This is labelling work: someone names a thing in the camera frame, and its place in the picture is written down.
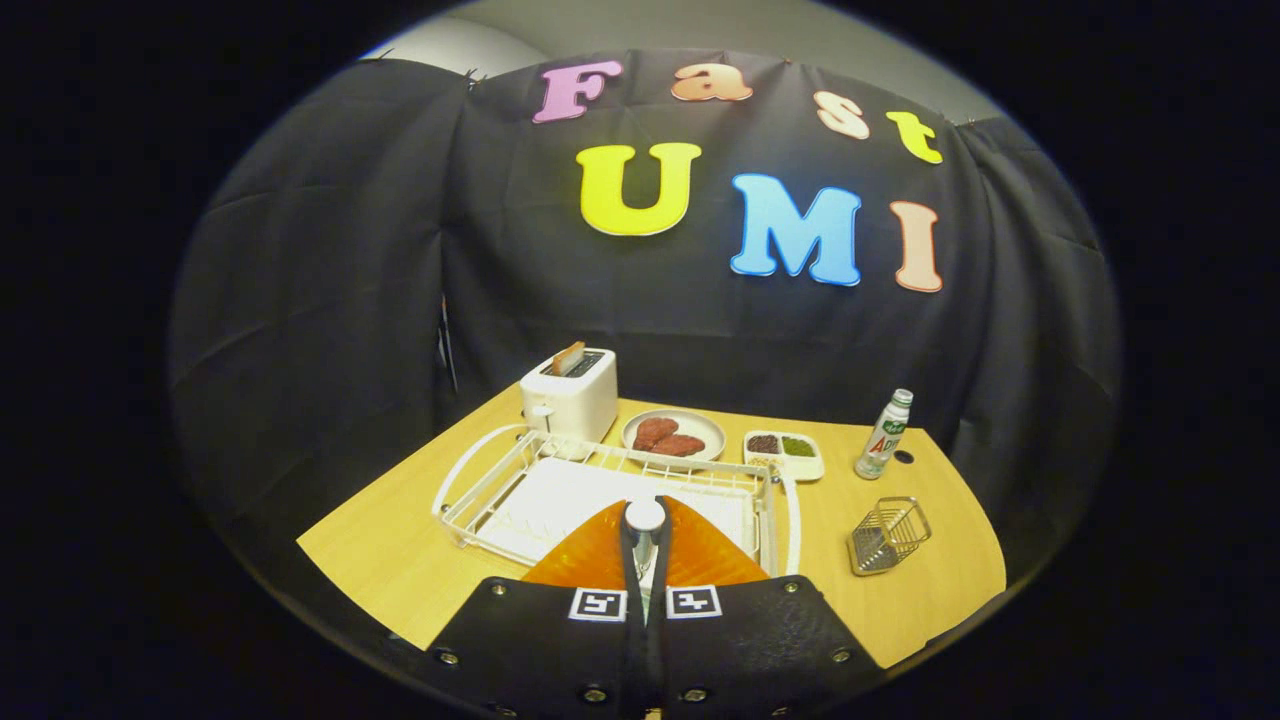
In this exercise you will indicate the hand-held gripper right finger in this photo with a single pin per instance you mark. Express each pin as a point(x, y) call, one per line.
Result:
point(664, 570)

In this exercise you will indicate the white drip tray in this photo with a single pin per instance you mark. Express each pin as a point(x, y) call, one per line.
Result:
point(570, 495)

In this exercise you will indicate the white toaster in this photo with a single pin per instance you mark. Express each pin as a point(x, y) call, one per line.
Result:
point(575, 405)

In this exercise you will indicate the beige round plate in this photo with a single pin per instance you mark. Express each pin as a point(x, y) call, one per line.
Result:
point(700, 425)

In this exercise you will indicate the pile of green beans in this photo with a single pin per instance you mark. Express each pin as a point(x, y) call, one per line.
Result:
point(798, 447)

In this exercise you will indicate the white-tipped metal spoon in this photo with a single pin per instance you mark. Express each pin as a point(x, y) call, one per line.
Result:
point(645, 516)

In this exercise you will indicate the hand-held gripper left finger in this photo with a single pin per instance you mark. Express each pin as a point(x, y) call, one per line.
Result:
point(629, 565)

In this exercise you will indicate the pile of dark beans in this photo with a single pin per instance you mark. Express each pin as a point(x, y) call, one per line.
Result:
point(763, 444)

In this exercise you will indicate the white green-label bottle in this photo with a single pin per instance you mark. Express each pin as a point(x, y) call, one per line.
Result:
point(885, 440)

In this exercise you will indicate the white divided tray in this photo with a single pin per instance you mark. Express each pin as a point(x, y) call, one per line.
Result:
point(790, 468)

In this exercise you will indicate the brown toast slice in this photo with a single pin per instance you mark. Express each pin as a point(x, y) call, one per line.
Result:
point(568, 358)

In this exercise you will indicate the brown steak piece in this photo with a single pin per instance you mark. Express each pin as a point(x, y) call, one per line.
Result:
point(653, 432)
point(680, 446)

